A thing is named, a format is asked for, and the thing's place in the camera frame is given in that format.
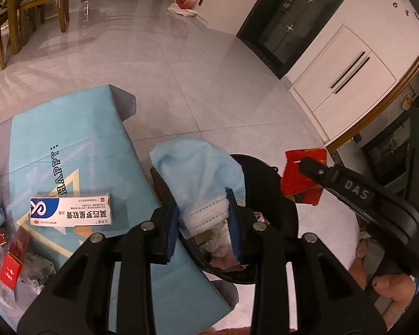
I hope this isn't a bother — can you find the white cabinet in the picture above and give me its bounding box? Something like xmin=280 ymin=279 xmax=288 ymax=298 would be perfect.
xmin=286 ymin=0 xmax=419 ymax=145

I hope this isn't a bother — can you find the clear printed snack bag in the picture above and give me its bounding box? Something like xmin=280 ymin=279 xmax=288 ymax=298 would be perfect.
xmin=0 ymin=229 xmax=56 ymax=308

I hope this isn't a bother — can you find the person's right hand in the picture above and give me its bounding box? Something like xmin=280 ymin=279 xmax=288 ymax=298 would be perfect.
xmin=349 ymin=239 xmax=416 ymax=329

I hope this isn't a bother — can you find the white blue medicine box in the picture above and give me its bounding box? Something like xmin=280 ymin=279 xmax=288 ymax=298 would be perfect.
xmin=29 ymin=194 xmax=113 ymax=228

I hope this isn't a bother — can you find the blue face mask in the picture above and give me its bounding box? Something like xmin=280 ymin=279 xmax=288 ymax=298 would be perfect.
xmin=150 ymin=137 xmax=246 ymax=240

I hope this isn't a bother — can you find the red and white bag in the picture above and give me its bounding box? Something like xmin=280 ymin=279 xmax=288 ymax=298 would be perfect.
xmin=167 ymin=0 xmax=199 ymax=17

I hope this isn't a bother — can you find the white tissue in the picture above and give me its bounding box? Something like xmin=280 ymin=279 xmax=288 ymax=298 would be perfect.
xmin=194 ymin=220 xmax=232 ymax=257

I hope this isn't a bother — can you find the teal and grey floor mat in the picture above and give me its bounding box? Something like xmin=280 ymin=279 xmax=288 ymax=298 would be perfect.
xmin=0 ymin=85 xmax=233 ymax=334

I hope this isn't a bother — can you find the pink floral wrapper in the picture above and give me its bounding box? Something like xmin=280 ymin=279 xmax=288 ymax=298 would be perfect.
xmin=209 ymin=248 xmax=246 ymax=271

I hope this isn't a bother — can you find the red paper envelope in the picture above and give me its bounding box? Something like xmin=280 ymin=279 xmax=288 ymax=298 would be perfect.
xmin=281 ymin=147 xmax=327 ymax=206

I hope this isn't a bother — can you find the wooden chair with cushion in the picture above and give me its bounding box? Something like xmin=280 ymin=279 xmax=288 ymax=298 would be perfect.
xmin=18 ymin=0 xmax=74 ymax=40

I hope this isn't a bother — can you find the black trash bin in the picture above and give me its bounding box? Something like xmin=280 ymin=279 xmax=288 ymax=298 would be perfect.
xmin=151 ymin=154 xmax=298 ymax=284

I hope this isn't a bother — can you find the red cigarette box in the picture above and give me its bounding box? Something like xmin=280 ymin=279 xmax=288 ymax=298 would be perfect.
xmin=0 ymin=226 xmax=31 ymax=290

